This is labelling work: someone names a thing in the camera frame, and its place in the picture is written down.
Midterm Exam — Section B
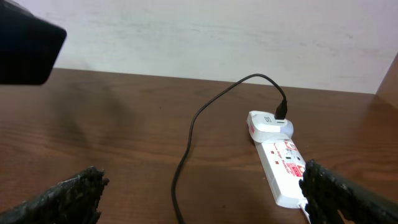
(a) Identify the white power strip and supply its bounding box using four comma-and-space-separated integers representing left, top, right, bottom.
254, 138, 307, 208

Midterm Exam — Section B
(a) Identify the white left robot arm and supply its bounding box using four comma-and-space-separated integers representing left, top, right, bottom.
1, 0, 67, 85

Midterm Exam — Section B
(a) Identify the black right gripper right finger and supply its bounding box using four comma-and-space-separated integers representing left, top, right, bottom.
299, 160, 397, 224

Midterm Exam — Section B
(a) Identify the black USB charging cable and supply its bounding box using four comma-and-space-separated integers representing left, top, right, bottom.
170, 73, 289, 224

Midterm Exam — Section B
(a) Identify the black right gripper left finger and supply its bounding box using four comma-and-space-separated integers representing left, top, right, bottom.
1, 166, 109, 224

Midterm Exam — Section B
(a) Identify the white USB charger adapter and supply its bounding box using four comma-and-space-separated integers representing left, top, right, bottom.
247, 111, 294, 143

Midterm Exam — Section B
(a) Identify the white power strip cord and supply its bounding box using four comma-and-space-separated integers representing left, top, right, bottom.
297, 201, 312, 224

